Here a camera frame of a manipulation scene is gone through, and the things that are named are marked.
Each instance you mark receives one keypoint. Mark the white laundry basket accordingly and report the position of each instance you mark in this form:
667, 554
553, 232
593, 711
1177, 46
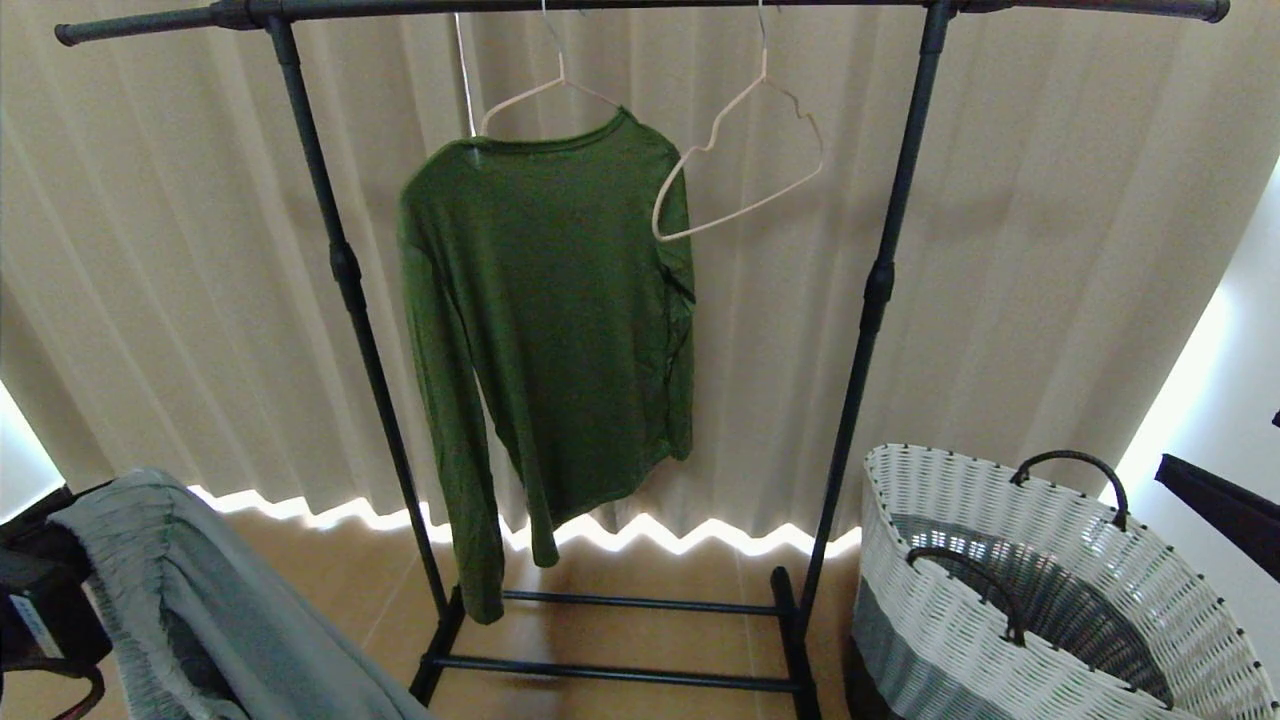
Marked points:
950, 620

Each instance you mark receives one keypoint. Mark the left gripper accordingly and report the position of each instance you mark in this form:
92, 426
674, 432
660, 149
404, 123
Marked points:
40, 610

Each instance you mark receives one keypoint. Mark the window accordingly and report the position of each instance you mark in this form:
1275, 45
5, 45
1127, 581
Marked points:
20, 450

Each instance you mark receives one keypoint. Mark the black clothes rack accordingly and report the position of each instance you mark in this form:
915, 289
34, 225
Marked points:
345, 270

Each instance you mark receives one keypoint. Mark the beige curtain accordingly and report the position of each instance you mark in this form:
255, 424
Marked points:
1000, 250

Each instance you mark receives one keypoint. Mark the pale grey garment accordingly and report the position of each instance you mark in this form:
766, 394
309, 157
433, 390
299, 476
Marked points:
230, 620

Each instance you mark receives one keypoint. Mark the pink clothes hanger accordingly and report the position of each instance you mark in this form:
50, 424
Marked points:
765, 60
560, 65

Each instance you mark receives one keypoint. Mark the green sleeveless shirt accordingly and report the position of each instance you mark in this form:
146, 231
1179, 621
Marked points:
550, 300

